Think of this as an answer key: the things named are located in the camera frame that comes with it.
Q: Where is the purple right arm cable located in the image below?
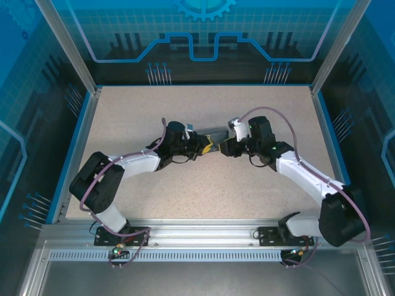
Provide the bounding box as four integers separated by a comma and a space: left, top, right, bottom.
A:
238, 105, 372, 243

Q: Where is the aluminium frame post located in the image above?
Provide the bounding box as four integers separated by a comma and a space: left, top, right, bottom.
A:
34, 0, 103, 95
309, 0, 364, 95

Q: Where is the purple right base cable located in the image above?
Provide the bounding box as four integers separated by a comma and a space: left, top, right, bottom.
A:
278, 236, 344, 296

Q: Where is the aluminium mounting rail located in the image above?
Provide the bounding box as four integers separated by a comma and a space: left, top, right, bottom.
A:
39, 218, 373, 249

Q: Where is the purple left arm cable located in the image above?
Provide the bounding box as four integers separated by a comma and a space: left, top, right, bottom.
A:
79, 117, 169, 217

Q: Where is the starry night painted tin box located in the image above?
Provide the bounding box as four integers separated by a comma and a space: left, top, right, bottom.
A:
195, 126, 231, 146

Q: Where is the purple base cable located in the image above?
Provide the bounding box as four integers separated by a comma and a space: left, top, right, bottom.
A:
107, 229, 151, 269
278, 236, 344, 296

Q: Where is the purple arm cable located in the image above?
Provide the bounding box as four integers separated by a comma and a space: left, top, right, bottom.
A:
79, 117, 169, 217
238, 105, 372, 243

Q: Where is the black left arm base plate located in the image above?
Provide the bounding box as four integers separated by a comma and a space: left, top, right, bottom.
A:
93, 226, 151, 248

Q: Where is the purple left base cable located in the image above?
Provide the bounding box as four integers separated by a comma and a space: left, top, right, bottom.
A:
107, 229, 151, 269

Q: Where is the slotted grey cable duct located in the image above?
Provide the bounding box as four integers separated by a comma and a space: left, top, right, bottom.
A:
48, 250, 284, 263

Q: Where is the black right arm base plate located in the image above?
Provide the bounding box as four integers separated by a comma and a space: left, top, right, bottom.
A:
257, 226, 316, 248

